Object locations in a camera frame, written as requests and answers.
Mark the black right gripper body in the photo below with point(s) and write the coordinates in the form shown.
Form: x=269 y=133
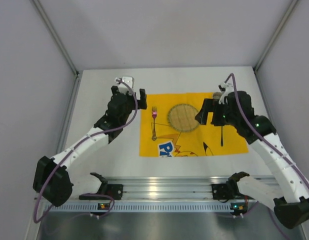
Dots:
x=217 y=113

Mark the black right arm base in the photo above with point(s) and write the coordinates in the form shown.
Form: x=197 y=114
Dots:
x=226 y=191

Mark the slotted grey cable duct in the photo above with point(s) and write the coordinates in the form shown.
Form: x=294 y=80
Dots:
x=146 y=207

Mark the yellow Pikachu cloth placemat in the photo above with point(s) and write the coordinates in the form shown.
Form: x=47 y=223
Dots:
x=204 y=141

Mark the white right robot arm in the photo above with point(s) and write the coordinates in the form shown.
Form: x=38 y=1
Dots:
x=291 y=203

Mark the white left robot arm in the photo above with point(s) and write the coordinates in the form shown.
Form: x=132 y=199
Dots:
x=52 y=175

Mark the aluminium mounting rail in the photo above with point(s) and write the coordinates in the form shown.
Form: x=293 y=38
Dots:
x=153 y=188

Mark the blue metal spoon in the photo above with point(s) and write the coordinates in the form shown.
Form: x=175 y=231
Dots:
x=222 y=137

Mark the small grey ceramic cup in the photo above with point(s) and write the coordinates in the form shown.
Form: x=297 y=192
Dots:
x=216 y=95

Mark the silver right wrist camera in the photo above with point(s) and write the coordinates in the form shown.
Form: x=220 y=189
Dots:
x=129 y=80

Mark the round woven bamboo plate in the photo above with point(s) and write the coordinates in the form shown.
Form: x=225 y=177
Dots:
x=181 y=117

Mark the pink metal fork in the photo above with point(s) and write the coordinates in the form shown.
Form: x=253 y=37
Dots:
x=154 y=116

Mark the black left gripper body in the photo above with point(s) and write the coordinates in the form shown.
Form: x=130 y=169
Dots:
x=129 y=94

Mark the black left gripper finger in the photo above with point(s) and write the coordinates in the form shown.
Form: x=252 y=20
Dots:
x=133 y=100
x=142 y=102

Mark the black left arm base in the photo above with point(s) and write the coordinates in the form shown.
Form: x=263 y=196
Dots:
x=104 y=189

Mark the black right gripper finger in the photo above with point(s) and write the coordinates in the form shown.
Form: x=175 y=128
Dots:
x=218 y=117
x=207 y=107

